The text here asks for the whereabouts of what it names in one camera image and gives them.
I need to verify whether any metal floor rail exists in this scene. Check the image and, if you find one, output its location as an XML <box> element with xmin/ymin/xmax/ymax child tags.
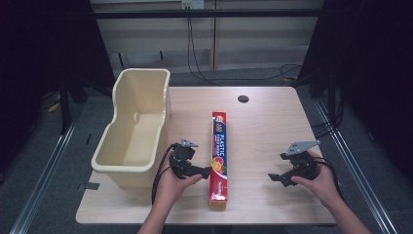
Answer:
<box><xmin>9</xmin><ymin>118</ymin><xmax>79</xmax><ymax>234</ymax></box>
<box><xmin>315</xmin><ymin>99</ymin><xmax>391</xmax><ymax>234</ymax></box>

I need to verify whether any person's right hand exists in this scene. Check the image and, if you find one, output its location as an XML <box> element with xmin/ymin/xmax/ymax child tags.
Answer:
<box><xmin>290</xmin><ymin>149</ymin><xmax>343</xmax><ymax>209</ymax></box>

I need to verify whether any cream plastic bin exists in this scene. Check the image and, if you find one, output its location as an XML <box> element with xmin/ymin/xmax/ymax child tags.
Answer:
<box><xmin>91</xmin><ymin>67</ymin><xmax>172</xmax><ymax>190</ymax></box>

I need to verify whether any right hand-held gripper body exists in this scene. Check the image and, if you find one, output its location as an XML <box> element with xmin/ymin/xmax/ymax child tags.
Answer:
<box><xmin>280</xmin><ymin>139</ymin><xmax>321</xmax><ymax>181</ymax></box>

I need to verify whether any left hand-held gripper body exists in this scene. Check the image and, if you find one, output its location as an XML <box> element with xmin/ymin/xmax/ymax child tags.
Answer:
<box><xmin>169</xmin><ymin>138</ymin><xmax>200</xmax><ymax>179</ymax></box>

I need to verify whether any black horizontal bar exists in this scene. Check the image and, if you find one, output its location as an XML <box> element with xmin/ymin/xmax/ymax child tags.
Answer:
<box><xmin>92</xmin><ymin>8</ymin><xmax>321</xmax><ymax>20</ymax></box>

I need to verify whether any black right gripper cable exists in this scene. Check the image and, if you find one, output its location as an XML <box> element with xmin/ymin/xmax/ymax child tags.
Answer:
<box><xmin>312</xmin><ymin>156</ymin><xmax>347</xmax><ymax>203</ymax></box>

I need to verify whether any person's left hand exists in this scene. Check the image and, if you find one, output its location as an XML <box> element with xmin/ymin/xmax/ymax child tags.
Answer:
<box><xmin>155</xmin><ymin>158</ymin><xmax>204</xmax><ymax>209</ymax></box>

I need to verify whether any black hanging wall cable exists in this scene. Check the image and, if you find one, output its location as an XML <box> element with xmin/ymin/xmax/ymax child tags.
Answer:
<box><xmin>186</xmin><ymin>17</ymin><xmax>304</xmax><ymax>88</ymax></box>

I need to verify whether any yellow floor cable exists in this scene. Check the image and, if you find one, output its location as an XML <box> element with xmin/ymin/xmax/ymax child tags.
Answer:
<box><xmin>47</xmin><ymin>93</ymin><xmax>62</xmax><ymax>114</ymax></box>

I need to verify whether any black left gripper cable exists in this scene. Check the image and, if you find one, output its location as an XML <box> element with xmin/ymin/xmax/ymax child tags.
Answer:
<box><xmin>150</xmin><ymin>143</ymin><xmax>176</xmax><ymax>207</ymax></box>

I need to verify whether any black floor cable bundle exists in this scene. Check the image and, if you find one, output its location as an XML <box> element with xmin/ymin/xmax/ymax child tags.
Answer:
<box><xmin>310</xmin><ymin>97</ymin><xmax>346</xmax><ymax>139</ymax></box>

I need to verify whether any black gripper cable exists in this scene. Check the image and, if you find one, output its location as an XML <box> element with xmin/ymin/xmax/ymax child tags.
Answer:
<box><xmin>150</xmin><ymin>143</ymin><xmax>176</xmax><ymax>207</ymax></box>
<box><xmin>312</xmin><ymin>156</ymin><xmax>347</xmax><ymax>203</ymax></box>

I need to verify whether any black metal stand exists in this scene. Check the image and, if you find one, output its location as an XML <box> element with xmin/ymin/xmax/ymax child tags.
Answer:
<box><xmin>326</xmin><ymin>61</ymin><xmax>338</xmax><ymax>129</ymax></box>
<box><xmin>57</xmin><ymin>77</ymin><xmax>73</xmax><ymax>136</ymax></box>

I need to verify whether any red plastic wrap box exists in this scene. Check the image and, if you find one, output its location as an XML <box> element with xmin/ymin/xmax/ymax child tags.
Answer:
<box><xmin>208</xmin><ymin>111</ymin><xmax>229</xmax><ymax>211</ymax></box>

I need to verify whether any white wall outlet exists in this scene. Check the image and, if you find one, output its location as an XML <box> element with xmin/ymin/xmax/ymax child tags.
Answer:
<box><xmin>181</xmin><ymin>0</ymin><xmax>206</xmax><ymax>10</ymax></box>

